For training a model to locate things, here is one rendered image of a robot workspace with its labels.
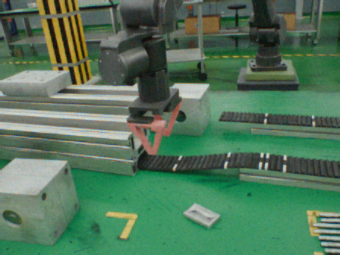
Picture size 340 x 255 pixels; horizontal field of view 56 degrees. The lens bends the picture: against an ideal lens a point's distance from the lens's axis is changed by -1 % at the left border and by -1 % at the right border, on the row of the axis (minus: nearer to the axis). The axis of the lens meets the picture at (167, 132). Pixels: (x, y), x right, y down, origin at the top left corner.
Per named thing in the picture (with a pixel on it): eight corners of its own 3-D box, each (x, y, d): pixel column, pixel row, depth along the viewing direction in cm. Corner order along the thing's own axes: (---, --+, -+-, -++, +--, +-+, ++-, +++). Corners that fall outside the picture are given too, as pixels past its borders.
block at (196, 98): (212, 115, 86) (212, 80, 82) (201, 136, 76) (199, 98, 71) (180, 113, 89) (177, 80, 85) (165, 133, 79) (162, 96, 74)
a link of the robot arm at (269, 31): (280, 47, 110) (265, 45, 113) (282, 17, 105) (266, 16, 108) (271, 55, 104) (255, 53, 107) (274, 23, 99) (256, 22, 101)
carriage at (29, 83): (74, 92, 95) (69, 70, 92) (51, 106, 86) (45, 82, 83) (31, 91, 101) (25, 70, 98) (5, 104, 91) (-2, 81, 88)
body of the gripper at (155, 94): (128, 116, 57) (121, 76, 54) (149, 96, 65) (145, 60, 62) (162, 118, 55) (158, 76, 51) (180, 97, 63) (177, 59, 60)
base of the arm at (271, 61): (281, 62, 116) (248, 64, 118) (284, 39, 112) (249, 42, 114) (287, 70, 109) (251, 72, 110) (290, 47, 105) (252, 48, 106)
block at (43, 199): (86, 199, 58) (75, 152, 53) (53, 246, 48) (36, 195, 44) (38, 195, 60) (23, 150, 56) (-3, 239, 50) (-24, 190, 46)
